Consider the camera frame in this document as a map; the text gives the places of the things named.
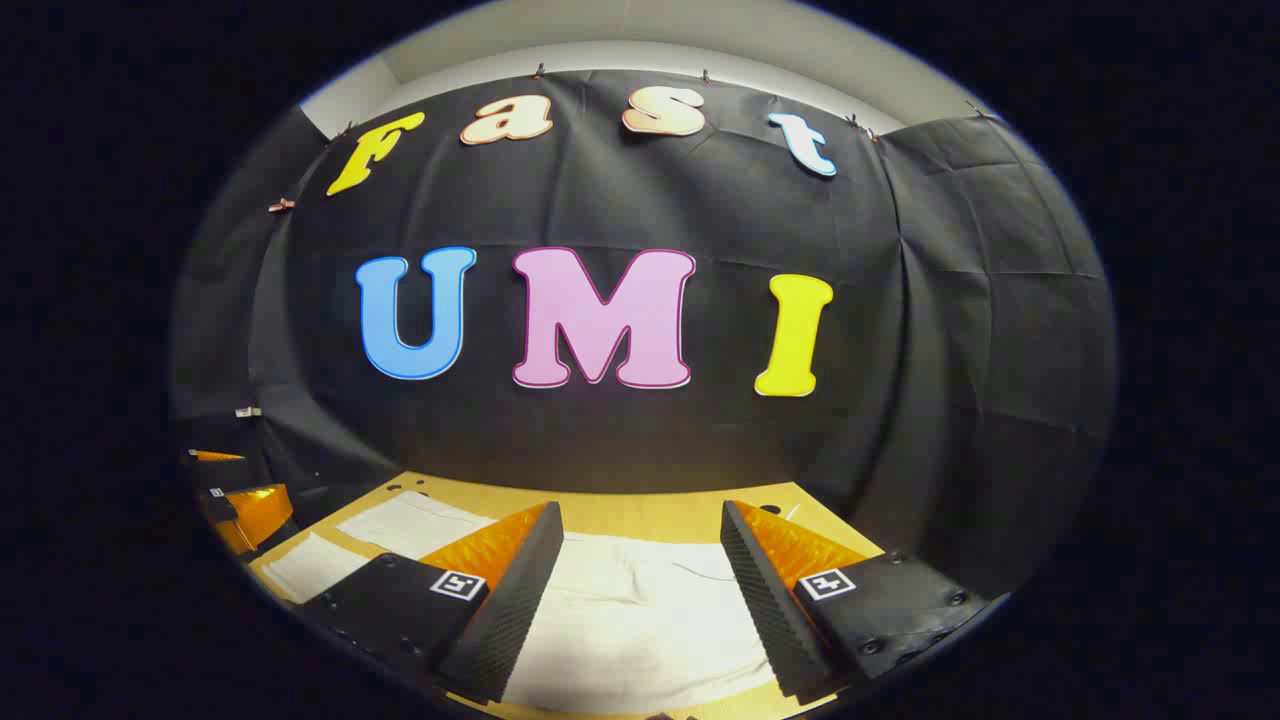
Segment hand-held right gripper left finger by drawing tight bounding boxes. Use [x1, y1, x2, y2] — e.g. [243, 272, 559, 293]
[300, 500, 565, 705]

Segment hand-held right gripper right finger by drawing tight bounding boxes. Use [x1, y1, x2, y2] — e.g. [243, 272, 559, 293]
[720, 499, 992, 704]

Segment white jeans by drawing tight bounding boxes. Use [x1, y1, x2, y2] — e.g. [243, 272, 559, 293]
[258, 490, 783, 716]

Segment black backdrop cloth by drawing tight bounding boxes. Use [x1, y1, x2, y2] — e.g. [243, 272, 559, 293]
[170, 68, 1117, 601]

